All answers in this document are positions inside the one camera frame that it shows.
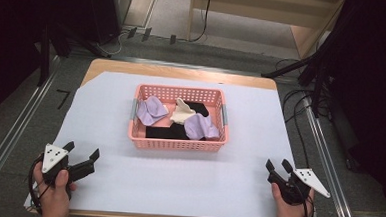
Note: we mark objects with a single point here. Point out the metal floor rail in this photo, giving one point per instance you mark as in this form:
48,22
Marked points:
183,65
331,176
11,135

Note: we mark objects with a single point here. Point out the person's left hand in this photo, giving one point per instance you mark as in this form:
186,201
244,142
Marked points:
53,198

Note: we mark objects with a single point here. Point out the purple sock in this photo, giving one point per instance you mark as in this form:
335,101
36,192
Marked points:
200,126
151,110

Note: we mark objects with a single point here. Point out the black sock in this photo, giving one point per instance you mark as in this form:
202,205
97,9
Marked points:
199,108
167,131

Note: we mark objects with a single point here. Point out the white paper sheet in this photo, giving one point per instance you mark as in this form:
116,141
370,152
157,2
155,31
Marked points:
164,177

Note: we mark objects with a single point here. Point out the cream sock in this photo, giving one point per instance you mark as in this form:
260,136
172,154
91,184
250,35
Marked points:
182,113

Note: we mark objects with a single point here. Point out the wooden shelf unit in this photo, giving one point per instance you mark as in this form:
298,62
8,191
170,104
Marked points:
262,15

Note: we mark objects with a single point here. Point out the black tripod stand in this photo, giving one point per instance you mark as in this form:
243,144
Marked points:
303,67

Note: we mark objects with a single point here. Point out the person's right hand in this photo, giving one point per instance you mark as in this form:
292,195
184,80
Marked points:
289,210

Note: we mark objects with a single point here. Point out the pink plastic basket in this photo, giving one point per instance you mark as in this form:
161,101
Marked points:
178,139

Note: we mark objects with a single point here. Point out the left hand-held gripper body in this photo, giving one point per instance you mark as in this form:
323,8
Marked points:
52,161

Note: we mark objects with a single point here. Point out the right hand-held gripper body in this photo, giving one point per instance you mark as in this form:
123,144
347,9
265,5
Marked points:
297,184

